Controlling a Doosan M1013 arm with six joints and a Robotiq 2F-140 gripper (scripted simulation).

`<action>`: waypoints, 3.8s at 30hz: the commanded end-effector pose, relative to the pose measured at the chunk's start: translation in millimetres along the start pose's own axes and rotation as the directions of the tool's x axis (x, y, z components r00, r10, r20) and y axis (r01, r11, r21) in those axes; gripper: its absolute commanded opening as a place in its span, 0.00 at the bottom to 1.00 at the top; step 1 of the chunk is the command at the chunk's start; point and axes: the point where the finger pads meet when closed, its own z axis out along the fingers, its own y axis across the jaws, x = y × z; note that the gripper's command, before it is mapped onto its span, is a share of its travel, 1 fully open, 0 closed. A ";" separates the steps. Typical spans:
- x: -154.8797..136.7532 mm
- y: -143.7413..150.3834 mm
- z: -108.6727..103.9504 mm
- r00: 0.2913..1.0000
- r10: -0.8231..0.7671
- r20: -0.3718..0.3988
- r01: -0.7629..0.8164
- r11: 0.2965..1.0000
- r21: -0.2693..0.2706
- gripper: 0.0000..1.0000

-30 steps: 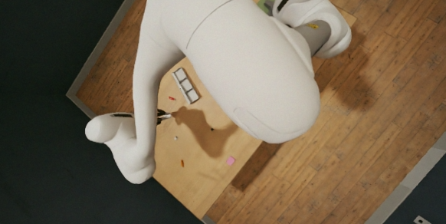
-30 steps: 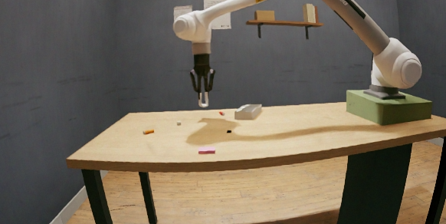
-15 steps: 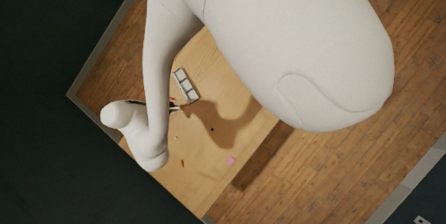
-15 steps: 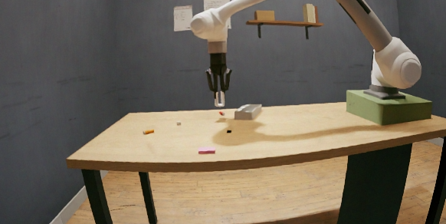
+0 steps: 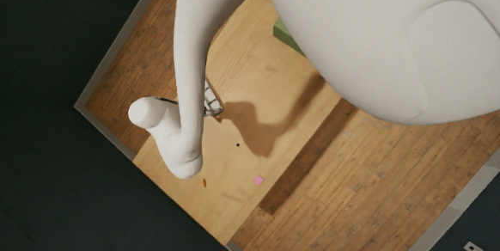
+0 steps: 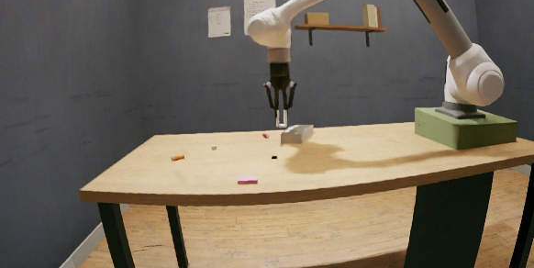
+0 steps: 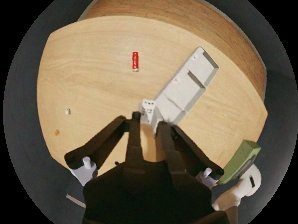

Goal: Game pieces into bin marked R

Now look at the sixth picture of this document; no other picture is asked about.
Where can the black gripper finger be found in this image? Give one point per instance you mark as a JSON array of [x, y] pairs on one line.
[[276, 100], [291, 98]]

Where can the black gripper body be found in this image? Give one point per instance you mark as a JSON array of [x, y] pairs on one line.
[[279, 69]]

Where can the pink flat block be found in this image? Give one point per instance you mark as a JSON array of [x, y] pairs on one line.
[[248, 179]]

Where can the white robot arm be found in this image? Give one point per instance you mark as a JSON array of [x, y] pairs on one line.
[[476, 78]]

